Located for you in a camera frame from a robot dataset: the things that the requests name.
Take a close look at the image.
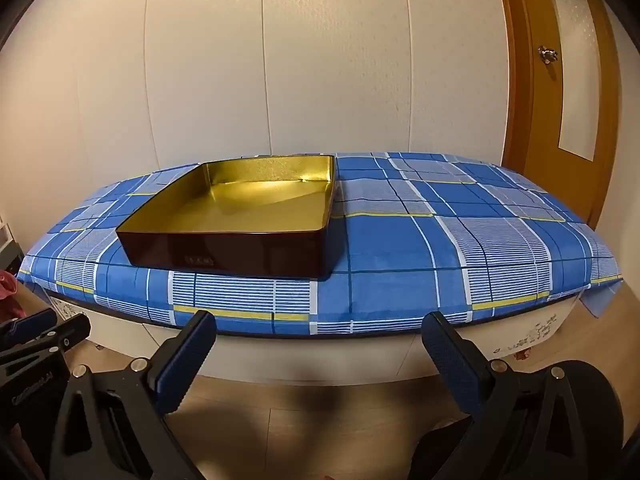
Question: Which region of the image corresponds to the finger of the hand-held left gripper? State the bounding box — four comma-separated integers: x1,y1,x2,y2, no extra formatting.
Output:
34,312,92,357
0,308,59,347

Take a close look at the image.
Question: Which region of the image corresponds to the brown box with gold lining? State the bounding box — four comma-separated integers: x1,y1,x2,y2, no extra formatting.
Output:
116,155,337,282

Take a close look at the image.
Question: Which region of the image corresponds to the pink red cloth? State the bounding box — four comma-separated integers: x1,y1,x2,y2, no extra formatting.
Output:
0,269,22,322

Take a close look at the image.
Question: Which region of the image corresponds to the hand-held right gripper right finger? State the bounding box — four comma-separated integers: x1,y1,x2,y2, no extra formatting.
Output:
421,311,596,480

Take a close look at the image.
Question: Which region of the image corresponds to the blue plaid bed sheet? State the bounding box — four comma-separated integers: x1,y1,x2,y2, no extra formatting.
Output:
15,151,623,337

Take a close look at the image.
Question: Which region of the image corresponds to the wooden door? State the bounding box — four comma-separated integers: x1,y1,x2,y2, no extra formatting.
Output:
494,0,622,233

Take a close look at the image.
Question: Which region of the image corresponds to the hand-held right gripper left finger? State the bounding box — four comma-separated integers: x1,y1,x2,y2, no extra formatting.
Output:
50,309,218,480

